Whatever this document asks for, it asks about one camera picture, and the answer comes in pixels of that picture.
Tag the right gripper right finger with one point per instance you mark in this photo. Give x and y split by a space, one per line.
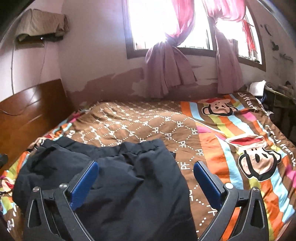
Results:
210 184

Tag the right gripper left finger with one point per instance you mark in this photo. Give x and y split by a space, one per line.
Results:
80 185

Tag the dark navy padded jacket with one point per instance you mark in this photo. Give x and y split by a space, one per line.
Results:
139 194

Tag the wooden headboard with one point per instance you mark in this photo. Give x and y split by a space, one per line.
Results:
30 114

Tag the brown patterned bed cover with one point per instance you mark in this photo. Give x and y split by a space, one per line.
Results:
232 135

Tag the pink curtain right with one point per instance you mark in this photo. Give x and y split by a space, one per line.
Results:
228 69

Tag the pink curtain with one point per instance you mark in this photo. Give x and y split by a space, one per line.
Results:
228 69
167 66

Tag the white paper bag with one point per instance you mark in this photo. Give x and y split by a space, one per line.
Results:
257 88

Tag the cluttered bedside table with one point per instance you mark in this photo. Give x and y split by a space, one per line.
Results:
282 108

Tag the pink curtain left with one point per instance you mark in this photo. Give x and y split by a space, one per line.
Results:
167 66

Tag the cloth covered wall unit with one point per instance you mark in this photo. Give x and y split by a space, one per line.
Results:
41 25

